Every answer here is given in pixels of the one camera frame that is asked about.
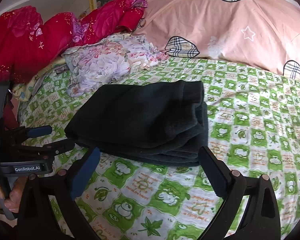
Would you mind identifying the black pants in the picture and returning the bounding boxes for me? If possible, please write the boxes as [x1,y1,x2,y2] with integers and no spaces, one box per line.
[64,80,208,167]

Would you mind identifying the left hand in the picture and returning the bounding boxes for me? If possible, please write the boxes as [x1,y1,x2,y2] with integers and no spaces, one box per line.
[0,177,27,213]

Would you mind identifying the red floral blanket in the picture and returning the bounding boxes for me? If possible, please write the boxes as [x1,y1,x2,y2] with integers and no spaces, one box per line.
[0,0,147,84]

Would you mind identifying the pale floral cloth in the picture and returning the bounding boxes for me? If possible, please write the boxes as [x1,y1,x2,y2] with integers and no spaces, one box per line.
[12,34,168,102]

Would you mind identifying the pink quilt with plaid hearts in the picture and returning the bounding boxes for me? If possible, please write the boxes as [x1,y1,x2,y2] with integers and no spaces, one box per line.
[135,0,300,81]

